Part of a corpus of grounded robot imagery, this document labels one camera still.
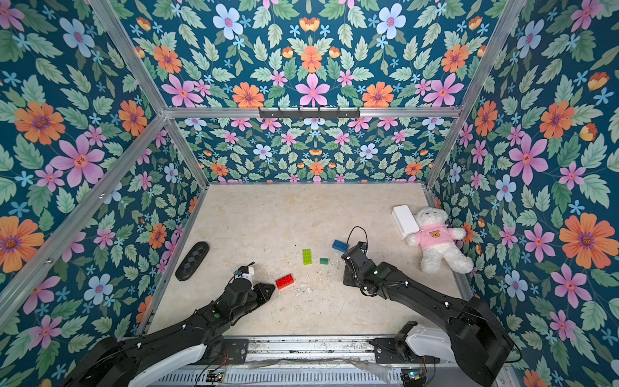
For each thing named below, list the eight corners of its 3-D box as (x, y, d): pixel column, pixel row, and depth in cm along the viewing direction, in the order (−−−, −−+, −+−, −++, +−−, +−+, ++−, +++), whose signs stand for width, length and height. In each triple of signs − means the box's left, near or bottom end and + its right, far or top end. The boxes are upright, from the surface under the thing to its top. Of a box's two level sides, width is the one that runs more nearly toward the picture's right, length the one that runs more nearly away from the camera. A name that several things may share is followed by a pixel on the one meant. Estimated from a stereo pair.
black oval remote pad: (177, 279, 91) (172, 275, 88) (202, 244, 101) (198, 240, 98) (188, 282, 90) (183, 279, 87) (212, 247, 100) (208, 242, 97)
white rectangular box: (402, 238, 102) (404, 232, 98) (390, 211, 111) (392, 206, 107) (417, 235, 102) (420, 229, 99) (404, 209, 111) (406, 203, 108)
